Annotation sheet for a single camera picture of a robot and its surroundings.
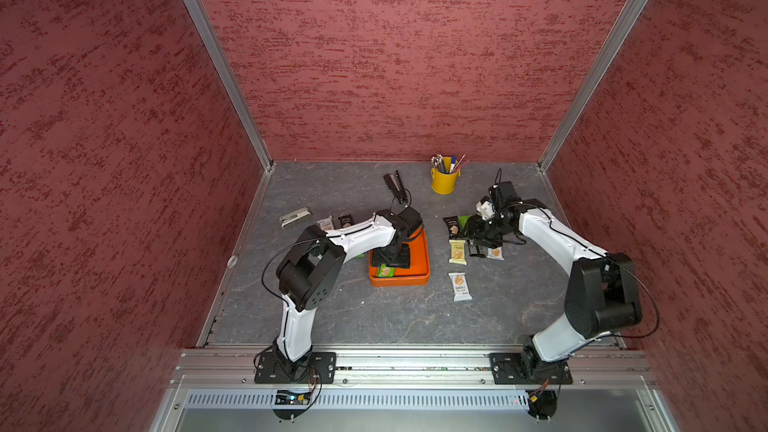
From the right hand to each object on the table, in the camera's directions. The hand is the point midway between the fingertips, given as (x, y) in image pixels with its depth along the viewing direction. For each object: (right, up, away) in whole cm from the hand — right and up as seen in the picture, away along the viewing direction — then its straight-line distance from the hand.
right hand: (466, 241), depth 88 cm
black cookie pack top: (-2, +3, +12) cm, 12 cm away
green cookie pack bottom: (-25, -9, -1) cm, 27 cm away
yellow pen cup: (-3, +18, +21) cm, 28 cm away
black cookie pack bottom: (-39, +5, +14) cm, 42 cm away
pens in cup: (-2, +25, +20) cm, 32 cm away
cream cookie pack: (-1, -3, +7) cm, 8 cm away
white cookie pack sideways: (+11, -5, +6) cm, 14 cm away
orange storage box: (-15, -10, +1) cm, 18 cm away
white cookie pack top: (-46, +4, +12) cm, 47 cm away
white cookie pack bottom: (-2, -13, -1) cm, 14 cm away
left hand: (-23, -9, +1) cm, 25 cm away
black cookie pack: (+5, -4, +6) cm, 9 cm away
